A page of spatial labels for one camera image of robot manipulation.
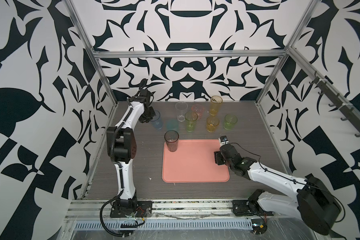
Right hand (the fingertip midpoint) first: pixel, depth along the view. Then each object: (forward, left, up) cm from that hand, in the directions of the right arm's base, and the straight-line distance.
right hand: (219, 151), depth 87 cm
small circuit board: (-35, -14, -8) cm, 38 cm away
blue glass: (+17, +37, +7) cm, 41 cm away
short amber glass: (+23, +1, -3) cm, 23 cm away
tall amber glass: (+36, -3, +2) cm, 37 cm away
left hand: (+22, +41, +8) cm, 47 cm away
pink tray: (-5, +15, -1) cm, 16 cm away
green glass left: (+16, +16, +10) cm, 25 cm away
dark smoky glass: (+5, +27, +8) cm, 29 cm away
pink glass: (+35, +9, -3) cm, 37 cm away
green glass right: (+22, -11, 0) cm, 25 cm away
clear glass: (+28, +22, +7) cm, 36 cm away
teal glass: (+21, +28, -2) cm, 35 cm away
